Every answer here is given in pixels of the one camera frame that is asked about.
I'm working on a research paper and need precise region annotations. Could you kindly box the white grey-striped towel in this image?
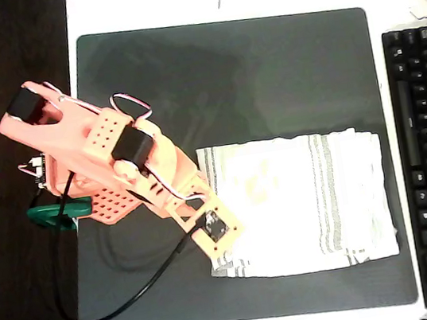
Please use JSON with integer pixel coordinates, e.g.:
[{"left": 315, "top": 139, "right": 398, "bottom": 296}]
[{"left": 192, "top": 120, "right": 403, "bottom": 289}]

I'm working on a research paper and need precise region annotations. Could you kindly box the dark grey desk mat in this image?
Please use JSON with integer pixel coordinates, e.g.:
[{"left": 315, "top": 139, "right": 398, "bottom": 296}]
[{"left": 36, "top": 0, "right": 421, "bottom": 320}]

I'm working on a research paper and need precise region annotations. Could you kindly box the small controller circuit board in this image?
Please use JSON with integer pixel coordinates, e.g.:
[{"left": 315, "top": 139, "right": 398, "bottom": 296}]
[{"left": 15, "top": 151, "right": 52, "bottom": 193}]

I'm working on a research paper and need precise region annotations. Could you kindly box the green table clamp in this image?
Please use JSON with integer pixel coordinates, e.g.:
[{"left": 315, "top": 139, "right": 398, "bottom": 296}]
[{"left": 25, "top": 196, "right": 96, "bottom": 236}]

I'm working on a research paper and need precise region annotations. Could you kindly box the gripper camera on orange mount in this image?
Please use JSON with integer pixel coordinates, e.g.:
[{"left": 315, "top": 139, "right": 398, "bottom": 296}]
[{"left": 162, "top": 187, "right": 250, "bottom": 268}]

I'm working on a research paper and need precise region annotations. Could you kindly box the red white servo wire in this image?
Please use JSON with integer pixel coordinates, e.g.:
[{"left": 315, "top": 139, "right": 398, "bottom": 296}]
[{"left": 109, "top": 88, "right": 154, "bottom": 126}]

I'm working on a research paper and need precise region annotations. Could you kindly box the black camera cable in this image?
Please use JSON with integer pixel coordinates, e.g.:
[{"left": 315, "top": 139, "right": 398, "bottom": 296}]
[{"left": 36, "top": 152, "right": 220, "bottom": 320}]

